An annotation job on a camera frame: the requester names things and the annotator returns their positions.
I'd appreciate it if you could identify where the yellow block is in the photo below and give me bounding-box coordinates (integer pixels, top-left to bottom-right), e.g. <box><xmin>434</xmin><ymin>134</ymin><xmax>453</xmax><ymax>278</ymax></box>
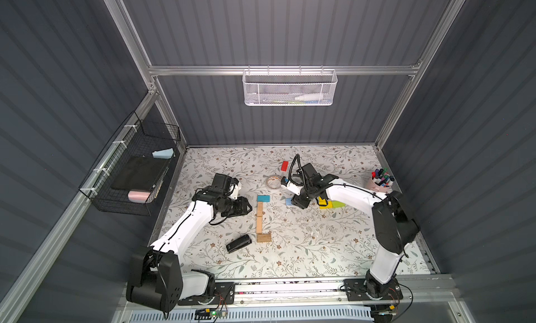
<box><xmin>316</xmin><ymin>197</ymin><xmax>333</xmax><ymax>209</ymax></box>

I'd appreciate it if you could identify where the dark wooden block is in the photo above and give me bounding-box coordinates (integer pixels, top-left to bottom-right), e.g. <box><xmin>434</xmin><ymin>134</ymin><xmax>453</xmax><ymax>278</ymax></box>
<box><xmin>256</xmin><ymin>233</ymin><xmax>272</xmax><ymax>243</ymax></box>

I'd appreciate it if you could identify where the black pad in basket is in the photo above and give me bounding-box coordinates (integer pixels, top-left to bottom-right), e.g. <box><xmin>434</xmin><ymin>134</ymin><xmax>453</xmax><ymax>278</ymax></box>
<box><xmin>110</xmin><ymin>156</ymin><xmax>168</xmax><ymax>191</ymax></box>

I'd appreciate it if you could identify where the pink cup of markers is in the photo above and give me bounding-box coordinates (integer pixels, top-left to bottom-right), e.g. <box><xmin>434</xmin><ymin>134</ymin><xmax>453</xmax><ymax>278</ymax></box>
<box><xmin>365</xmin><ymin>168</ymin><xmax>396</xmax><ymax>193</ymax></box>

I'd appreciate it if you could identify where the white bottle in basket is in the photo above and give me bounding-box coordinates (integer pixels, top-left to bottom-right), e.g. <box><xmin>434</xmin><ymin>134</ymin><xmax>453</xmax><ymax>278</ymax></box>
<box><xmin>295</xmin><ymin>93</ymin><xmax>324</xmax><ymax>103</ymax></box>

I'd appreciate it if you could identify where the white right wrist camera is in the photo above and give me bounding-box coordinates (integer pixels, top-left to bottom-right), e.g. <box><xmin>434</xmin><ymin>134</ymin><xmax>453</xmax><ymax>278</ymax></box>
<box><xmin>281</xmin><ymin>177</ymin><xmax>302</xmax><ymax>196</ymax></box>

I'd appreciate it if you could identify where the light blue sponge in basket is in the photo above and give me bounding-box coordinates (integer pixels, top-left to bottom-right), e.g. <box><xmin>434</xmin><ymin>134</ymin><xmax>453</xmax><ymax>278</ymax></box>
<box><xmin>152</xmin><ymin>148</ymin><xmax>174</xmax><ymax>159</ymax></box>

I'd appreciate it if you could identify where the light wooden block slanted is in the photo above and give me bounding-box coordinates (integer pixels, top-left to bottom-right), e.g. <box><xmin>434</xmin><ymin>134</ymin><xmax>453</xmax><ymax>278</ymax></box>
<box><xmin>256</xmin><ymin>216</ymin><xmax>262</xmax><ymax>234</ymax></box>

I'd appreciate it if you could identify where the teal block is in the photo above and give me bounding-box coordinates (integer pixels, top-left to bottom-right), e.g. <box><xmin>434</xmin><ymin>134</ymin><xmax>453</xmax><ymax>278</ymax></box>
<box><xmin>257</xmin><ymin>195</ymin><xmax>271</xmax><ymax>203</ymax></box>

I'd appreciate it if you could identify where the lime green block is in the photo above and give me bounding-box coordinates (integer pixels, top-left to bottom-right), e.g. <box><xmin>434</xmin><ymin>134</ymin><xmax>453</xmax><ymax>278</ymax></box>
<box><xmin>332</xmin><ymin>201</ymin><xmax>346</xmax><ymax>209</ymax></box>

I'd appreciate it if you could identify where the pink sponge in basket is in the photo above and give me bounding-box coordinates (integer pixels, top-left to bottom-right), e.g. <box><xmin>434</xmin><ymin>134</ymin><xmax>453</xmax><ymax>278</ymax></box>
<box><xmin>128</xmin><ymin>191</ymin><xmax>151</xmax><ymax>204</ymax></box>

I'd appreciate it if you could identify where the white wire mesh basket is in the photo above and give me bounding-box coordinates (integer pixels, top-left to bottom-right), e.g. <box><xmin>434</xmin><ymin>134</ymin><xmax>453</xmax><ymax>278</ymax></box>
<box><xmin>241</xmin><ymin>69</ymin><xmax>338</xmax><ymax>107</ymax></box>

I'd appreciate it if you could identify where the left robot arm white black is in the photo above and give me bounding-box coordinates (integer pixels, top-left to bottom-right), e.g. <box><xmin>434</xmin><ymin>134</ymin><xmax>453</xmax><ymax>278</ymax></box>
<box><xmin>126</xmin><ymin>173</ymin><xmax>253</xmax><ymax>315</ymax></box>

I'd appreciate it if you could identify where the black wire wall basket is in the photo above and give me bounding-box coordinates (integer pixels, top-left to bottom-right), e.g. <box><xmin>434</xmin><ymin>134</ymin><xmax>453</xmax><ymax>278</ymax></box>
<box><xmin>79</xmin><ymin>113</ymin><xmax>181</xmax><ymax>216</ymax></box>

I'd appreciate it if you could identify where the black stapler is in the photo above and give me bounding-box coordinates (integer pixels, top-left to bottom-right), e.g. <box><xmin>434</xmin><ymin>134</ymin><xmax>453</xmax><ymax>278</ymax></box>
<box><xmin>226</xmin><ymin>235</ymin><xmax>252</xmax><ymax>253</ymax></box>

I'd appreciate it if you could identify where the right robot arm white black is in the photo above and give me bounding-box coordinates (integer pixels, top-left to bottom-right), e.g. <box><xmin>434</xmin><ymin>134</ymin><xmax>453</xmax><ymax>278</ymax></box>
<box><xmin>281</xmin><ymin>163</ymin><xmax>420</xmax><ymax>300</ymax></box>

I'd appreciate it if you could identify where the light wooden block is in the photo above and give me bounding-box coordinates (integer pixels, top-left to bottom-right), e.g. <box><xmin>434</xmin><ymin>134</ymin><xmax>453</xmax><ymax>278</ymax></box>
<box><xmin>257</xmin><ymin>202</ymin><xmax>264</xmax><ymax>217</ymax></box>

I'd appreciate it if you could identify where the white tape roll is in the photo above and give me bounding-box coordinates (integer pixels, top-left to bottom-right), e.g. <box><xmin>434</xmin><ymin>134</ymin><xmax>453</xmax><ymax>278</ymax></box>
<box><xmin>266</xmin><ymin>175</ymin><xmax>282</xmax><ymax>190</ymax></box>

